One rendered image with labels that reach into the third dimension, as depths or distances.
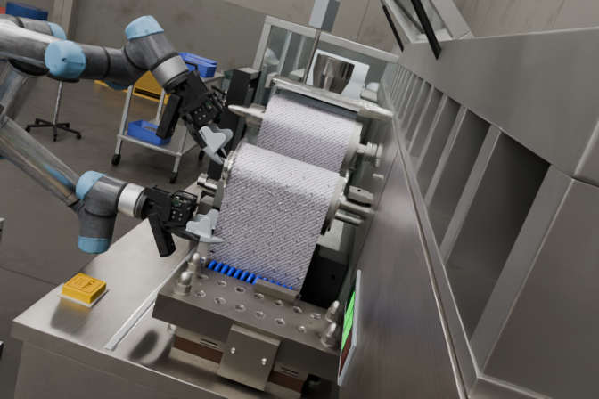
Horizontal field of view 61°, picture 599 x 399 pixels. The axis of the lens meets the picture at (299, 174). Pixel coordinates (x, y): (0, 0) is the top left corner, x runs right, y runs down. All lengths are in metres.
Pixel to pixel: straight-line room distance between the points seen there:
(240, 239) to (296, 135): 0.33
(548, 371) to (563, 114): 0.14
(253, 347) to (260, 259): 0.24
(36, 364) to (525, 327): 1.05
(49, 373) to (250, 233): 0.50
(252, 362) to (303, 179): 0.40
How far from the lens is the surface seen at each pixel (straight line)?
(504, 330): 0.31
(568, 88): 0.33
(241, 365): 1.09
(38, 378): 1.25
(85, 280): 1.29
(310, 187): 1.14
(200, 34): 9.10
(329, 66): 1.81
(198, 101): 1.17
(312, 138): 1.35
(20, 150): 1.34
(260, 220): 1.18
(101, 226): 1.29
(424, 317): 0.44
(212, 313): 1.07
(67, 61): 1.17
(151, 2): 9.36
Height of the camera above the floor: 1.61
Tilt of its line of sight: 16 degrees down
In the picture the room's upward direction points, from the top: 17 degrees clockwise
